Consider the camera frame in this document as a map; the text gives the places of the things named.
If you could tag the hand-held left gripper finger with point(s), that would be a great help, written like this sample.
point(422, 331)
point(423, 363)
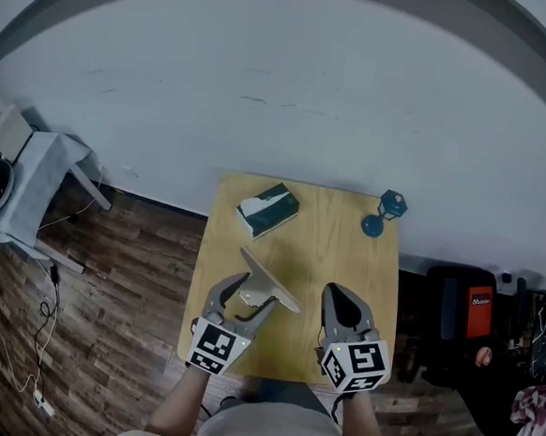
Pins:
point(215, 297)
point(255, 326)

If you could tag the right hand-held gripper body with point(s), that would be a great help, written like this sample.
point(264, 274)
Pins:
point(365, 365)

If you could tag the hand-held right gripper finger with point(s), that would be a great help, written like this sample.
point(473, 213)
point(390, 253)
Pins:
point(363, 320)
point(328, 320)

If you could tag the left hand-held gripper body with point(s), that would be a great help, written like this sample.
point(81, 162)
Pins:
point(213, 346)

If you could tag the person's right forearm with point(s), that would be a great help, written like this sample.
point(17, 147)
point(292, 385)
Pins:
point(365, 426)

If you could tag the person's left forearm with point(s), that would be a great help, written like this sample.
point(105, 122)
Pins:
point(180, 407)

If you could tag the person's dark trousers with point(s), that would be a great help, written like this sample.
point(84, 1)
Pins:
point(292, 395)

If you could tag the black office chair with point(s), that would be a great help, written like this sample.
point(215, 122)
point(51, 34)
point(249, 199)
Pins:
point(445, 357)

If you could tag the green white tissue box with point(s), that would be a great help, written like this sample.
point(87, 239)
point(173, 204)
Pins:
point(271, 210)

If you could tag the red black box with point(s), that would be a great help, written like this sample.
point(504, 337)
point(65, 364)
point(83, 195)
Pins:
point(479, 311)

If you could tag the dark teal lantern ornament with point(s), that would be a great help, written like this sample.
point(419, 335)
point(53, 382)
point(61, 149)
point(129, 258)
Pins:
point(391, 205)

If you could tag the pink round object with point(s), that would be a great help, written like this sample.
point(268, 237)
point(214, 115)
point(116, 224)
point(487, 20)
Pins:
point(483, 357)

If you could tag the white side table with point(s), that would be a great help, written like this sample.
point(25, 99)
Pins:
point(87, 183)

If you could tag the white power strip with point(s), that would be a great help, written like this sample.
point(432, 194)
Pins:
point(44, 403)

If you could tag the white box appliance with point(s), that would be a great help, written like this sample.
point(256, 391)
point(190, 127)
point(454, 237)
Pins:
point(7, 132)

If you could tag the yellow wooden pedestal table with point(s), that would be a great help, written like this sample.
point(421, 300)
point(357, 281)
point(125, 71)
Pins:
point(326, 263)

